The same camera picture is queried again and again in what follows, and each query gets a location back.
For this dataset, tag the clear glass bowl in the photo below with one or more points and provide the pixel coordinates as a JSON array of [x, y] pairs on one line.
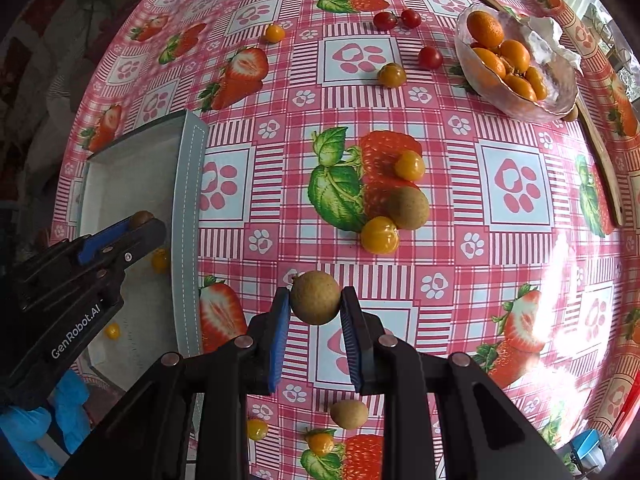
[[556, 96]]

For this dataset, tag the grey rectangular tray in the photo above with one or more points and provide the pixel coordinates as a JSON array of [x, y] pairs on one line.
[[145, 170]]

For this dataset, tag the brown longan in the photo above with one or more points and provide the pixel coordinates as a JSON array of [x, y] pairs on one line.
[[570, 113], [315, 297], [142, 217], [408, 207], [349, 414]]

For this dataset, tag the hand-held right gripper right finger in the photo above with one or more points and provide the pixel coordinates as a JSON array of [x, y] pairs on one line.
[[351, 347]]

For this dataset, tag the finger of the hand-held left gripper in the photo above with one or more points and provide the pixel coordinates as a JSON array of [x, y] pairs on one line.
[[102, 240], [145, 239]]

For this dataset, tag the strawberry print tablecloth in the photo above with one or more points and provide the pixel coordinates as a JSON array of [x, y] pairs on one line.
[[350, 115]]

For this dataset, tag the orange kumquat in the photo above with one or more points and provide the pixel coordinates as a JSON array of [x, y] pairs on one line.
[[485, 27], [489, 62], [537, 82], [515, 55], [520, 87]]

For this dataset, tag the long wooden spoon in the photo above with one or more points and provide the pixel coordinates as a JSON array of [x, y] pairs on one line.
[[607, 175]]

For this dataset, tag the person's left hand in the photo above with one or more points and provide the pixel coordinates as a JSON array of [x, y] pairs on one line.
[[35, 435]]

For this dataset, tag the yellow cherry tomato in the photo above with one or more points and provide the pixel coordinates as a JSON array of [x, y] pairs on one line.
[[160, 260], [320, 443], [274, 33], [410, 166], [391, 75], [380, 235], [112, 330], [257, 429]]

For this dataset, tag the red cherry tomato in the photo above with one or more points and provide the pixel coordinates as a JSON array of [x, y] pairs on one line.
[[430, 57], [385, 20], [410, 18]]

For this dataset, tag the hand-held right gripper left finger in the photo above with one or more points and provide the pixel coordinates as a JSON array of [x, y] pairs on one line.
[[280, 345]]

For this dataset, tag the blue plastic box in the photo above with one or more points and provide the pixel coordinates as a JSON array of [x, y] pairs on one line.
[[585, 452]]

